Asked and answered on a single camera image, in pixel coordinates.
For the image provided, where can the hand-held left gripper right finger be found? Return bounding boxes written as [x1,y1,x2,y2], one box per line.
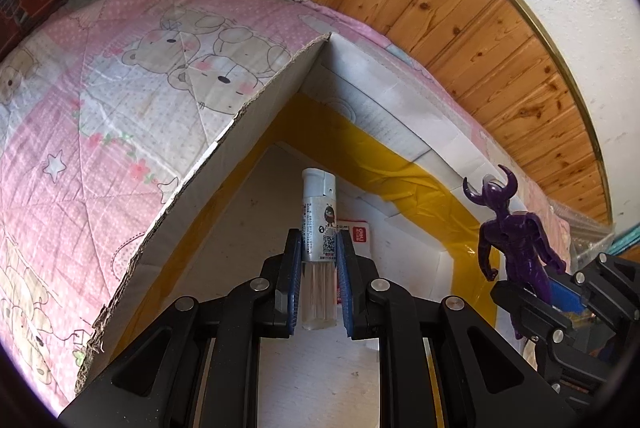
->
[336,229,567,428]

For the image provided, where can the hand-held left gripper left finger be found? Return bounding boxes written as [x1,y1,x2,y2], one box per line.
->
[59,229,304,428]

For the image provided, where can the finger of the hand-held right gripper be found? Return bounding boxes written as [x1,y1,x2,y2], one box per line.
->
[491,280,574,360]
[547,253,632,340]

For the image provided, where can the small red white box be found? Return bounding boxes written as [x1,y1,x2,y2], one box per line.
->
[336,218,374,309]

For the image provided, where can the purple action figure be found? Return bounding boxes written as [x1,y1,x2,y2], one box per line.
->
[462,165,569,342]

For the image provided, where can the white toothpick container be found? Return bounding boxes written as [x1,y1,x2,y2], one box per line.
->
[298,168,337,332]

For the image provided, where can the white cardboard box yellow tape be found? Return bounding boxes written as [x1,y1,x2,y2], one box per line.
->
[75,32,551,428]

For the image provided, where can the bubble wrap sheet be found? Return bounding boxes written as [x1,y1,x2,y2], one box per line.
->
[549,202,617,259]

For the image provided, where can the pink bear printed blanket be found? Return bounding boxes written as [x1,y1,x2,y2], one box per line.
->
[0,0,571,409]

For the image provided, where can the teal painted frame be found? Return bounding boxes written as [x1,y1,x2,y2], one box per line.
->
[606,227,640,255]

